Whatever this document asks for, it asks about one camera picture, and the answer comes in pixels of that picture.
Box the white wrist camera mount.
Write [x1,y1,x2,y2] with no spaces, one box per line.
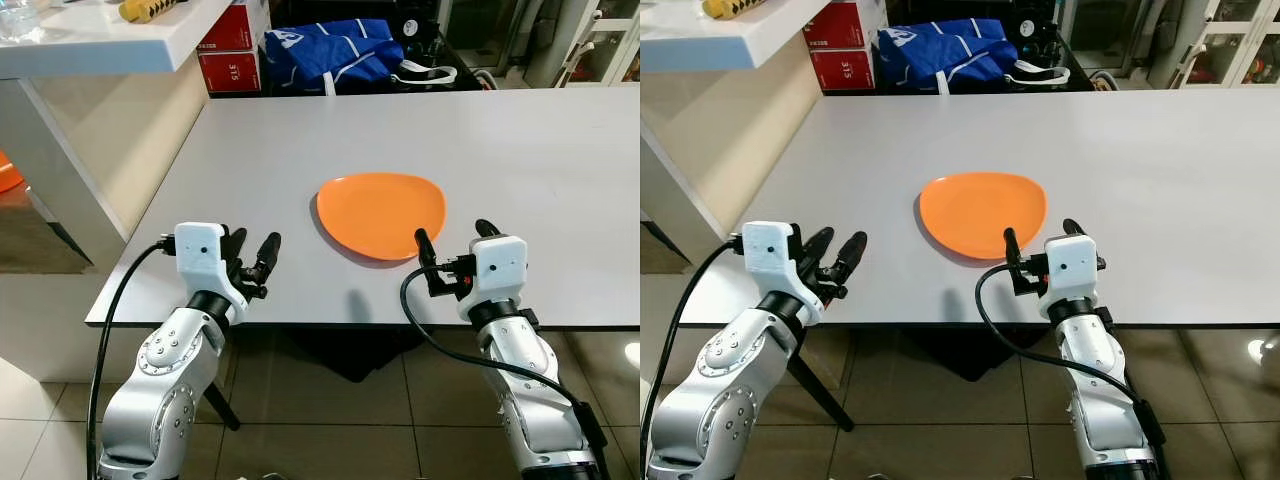
[1042,233,1103,321]
[741,221,826,323]
[468,236,529,323]
[174,222,251,307]

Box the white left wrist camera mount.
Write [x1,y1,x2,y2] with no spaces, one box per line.
[741,221,826,323]
[174,222,251,307]

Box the black table leg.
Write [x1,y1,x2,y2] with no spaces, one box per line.
[203,383,242,432]
[788,348,857,434]

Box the red cardboard box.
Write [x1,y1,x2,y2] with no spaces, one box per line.
[803,0,887,52]
[198,0,270,54]

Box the white glass door cabinet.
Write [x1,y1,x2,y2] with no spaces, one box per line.
[570,0,641,87]
[1195,0,1280,88]

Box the white counter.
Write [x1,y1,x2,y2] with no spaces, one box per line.
[0,0,237,271]
[640,0,833,269]

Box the white and black strap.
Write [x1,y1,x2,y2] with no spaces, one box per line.
[390,59,460,90]
[1003,59,1072,87]

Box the orange plastic plate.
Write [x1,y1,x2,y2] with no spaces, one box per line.
[316,172,447,262]
[918,171,1048,261]

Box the grey metal post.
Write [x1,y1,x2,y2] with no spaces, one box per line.
[522,0,603,88]
[1147,0,1213,89]

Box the yellow black striped object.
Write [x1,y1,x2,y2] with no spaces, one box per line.
[118,0,192,24]
[701,0,767,22]

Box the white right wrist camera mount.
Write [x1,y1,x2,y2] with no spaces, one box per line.
[468,236,529,323]
[1042,233,1103,321]

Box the clear plastic bottle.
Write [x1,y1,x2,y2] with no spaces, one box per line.
[0,0,47,42]

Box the red box printed 315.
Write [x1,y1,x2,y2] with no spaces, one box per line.
[809,48,879,94]
[198,50,264,97]

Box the blue fabric bag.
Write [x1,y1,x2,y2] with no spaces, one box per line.
[877,18,1020,96]
[264,18,407,97]

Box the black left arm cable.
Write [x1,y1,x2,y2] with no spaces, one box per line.
[640,238,747,480]
[86,237,179,480]

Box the black machine with dial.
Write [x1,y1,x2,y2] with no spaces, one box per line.
[398,0,447,63]
[1008,0,1063,63]

